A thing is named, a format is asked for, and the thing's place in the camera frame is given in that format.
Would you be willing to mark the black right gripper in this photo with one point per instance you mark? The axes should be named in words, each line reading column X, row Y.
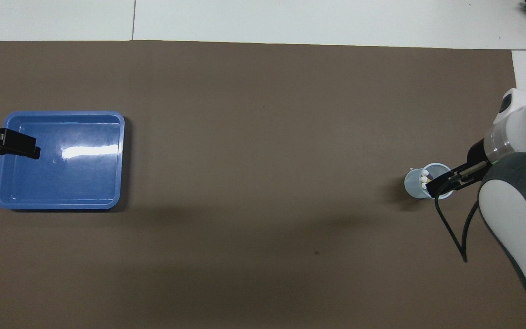
column 476, row 155

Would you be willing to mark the purple pen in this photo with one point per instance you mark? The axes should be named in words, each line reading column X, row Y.
column 424, row 173

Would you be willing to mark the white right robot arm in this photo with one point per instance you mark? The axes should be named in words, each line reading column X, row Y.
column 523, row 183

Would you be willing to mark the translucent plastic cup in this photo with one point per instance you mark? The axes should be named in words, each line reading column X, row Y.
column 413, row 185

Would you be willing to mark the blue plastic tray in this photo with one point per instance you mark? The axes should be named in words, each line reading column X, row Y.
column 76, row 183

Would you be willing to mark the brown table mat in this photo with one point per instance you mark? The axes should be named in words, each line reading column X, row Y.
column 263, row 137

